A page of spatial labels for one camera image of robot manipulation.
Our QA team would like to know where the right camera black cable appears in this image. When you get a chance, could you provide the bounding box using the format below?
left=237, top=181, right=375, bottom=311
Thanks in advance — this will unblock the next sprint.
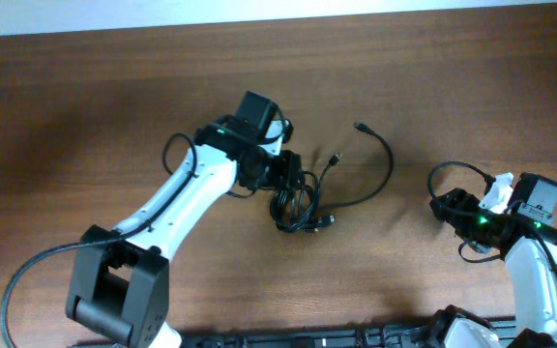
left=426, top=160, right=502, bottom=265

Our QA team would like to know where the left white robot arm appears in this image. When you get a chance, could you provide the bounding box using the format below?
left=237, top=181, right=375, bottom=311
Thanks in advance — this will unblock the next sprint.
left=65, top=92, right=293, bottom=347

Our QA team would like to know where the black cable with plug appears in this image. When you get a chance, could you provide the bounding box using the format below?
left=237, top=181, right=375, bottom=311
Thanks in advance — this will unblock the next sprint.
left=314, top=121, right=396, bottom=214

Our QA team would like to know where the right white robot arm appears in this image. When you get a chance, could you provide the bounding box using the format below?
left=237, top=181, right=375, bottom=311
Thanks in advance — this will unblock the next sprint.
left=429, top=172, right=557, bottom=347

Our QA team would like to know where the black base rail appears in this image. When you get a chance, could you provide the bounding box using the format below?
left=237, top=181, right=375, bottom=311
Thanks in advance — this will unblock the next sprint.
left=70, top=326, right=434, bottom=348

